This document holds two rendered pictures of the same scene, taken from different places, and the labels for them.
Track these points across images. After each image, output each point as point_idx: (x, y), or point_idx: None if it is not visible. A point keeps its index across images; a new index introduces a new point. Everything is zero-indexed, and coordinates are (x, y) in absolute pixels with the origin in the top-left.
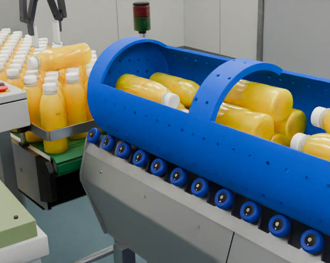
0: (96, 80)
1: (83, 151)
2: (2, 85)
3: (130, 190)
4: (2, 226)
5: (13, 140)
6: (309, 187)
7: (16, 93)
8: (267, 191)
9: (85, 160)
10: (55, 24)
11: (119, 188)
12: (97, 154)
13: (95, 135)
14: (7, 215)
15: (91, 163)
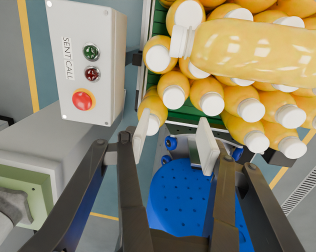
0: (149, 216)
1: (165, 126)
2: (85, 95)
3: (155, 173)
4: (36, 228)
5: (144, 26)
6: None
7: (96, 123)
8: None
9: (164, 125)
10: (203, 162)
11: (156, 162)
12: (164, 145)
13: (168, 149)
14: (40, 225)
15: (163, 133)
